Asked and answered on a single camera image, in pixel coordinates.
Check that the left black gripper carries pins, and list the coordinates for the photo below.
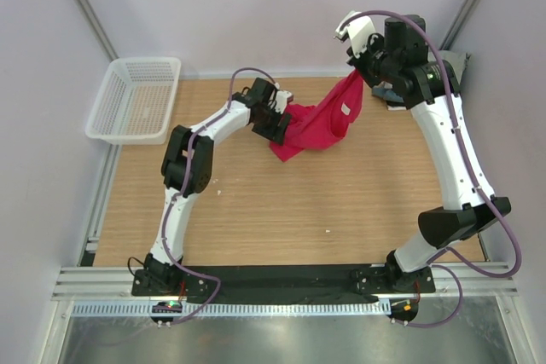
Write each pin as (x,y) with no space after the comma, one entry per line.
(275,133)

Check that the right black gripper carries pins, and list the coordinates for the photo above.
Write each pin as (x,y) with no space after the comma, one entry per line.
(374,42)

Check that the red t-shirt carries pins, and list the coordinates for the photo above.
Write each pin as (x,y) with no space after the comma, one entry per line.
(319,127)

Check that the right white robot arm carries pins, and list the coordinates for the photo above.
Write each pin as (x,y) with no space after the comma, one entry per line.
(403,57)

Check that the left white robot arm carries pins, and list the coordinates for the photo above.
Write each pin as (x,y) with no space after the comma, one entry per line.
(187,171)

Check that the dark blue folded t-shirt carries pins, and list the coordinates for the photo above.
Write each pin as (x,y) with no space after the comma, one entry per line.
(384,92)

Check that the grey folded t-shirt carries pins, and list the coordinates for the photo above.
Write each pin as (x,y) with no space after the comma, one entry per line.
(458,60)

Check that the white plastic basket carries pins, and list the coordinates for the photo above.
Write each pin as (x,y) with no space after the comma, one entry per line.
(135,101)

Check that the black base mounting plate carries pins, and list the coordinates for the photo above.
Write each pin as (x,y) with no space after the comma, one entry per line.
(335,278)

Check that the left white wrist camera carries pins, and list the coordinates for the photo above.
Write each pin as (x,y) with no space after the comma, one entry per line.
(281,100)

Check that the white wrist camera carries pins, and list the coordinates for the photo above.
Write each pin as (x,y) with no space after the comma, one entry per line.
(357,32)
(281,100)

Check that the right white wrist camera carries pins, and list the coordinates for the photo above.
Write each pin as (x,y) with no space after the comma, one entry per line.
(357,32)

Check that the white slotted cable duct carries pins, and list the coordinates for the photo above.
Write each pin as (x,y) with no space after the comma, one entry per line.
(158,309)

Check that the aluminium frame rail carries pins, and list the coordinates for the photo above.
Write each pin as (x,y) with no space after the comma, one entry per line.
(101,283)

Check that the left aluminium corner post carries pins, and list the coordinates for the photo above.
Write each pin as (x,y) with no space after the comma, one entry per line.
(97,29)

